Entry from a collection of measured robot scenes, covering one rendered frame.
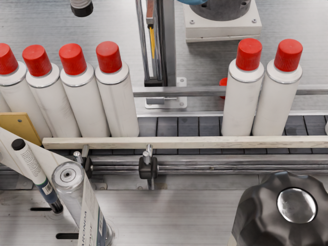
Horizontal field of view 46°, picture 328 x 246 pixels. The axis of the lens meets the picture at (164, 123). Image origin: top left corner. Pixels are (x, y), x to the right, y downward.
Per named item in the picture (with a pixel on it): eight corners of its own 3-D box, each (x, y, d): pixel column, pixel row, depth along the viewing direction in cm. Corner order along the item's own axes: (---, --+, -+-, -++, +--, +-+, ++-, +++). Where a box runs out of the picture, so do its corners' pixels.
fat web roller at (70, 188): (80, 251, 57) (43, 192, 42) (85, 221, 60) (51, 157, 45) (111, 251, 57) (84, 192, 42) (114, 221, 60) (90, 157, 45)
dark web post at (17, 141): (51, 214, 61) (8, 148, 46) (53, 204, 62) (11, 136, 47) (62, 214, 61) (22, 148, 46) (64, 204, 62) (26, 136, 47)
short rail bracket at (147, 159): (142, 196, 68) (135, 161, 58) (143, 182, 69) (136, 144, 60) (161, 196, 67) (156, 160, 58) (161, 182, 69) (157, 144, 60)
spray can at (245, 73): (221, 144, 67) (233, 58, 51) (219, 121, 71) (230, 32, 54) (252, 144, 67) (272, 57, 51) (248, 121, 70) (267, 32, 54)
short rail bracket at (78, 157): (82, 196, 68) (65, 161, 59) (87, 166, 72) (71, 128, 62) (99, 196, 68) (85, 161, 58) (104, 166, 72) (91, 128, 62)
